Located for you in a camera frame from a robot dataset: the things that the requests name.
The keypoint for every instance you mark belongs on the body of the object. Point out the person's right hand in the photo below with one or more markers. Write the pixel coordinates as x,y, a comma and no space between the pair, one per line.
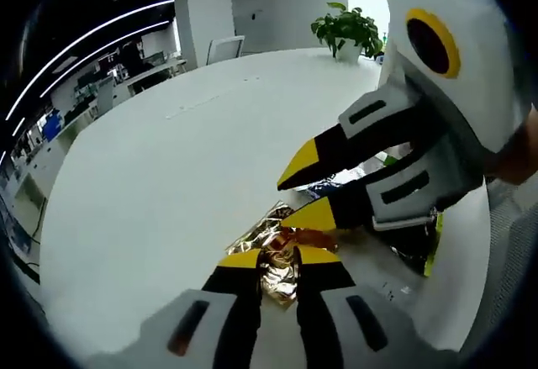
519,150

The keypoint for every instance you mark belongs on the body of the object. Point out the long curved ceiling light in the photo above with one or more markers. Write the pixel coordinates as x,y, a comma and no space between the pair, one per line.
105,20

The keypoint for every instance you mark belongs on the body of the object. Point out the short curved ceiling light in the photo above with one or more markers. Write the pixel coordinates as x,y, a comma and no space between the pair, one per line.
126,35

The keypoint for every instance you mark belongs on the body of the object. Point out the long white office desk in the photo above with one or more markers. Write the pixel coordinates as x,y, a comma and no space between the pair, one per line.
71,129

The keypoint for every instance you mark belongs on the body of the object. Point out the gold foil sachet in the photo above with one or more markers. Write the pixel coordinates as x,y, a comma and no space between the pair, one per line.
279,285

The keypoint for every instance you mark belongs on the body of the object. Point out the blue bin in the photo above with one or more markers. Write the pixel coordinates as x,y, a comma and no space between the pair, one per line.
52,127

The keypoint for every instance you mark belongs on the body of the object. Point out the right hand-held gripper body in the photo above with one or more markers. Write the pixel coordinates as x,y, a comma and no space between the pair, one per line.
475,91

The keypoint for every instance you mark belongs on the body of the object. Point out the white desk with wooden legs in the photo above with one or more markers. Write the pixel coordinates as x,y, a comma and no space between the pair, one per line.
164,66

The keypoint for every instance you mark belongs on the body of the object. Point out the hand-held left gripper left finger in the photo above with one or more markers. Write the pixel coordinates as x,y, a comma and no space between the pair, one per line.
231,314

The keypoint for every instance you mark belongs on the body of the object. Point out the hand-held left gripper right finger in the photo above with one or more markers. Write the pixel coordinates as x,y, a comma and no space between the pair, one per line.
323,314

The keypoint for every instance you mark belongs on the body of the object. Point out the white frame chair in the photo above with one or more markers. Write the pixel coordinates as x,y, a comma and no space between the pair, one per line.
225,49

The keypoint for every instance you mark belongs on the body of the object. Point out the black green sachet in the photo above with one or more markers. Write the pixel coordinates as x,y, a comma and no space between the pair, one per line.
407,247

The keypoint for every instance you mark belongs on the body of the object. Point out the green potted plant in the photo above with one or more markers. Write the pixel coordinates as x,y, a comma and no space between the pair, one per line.
344,28

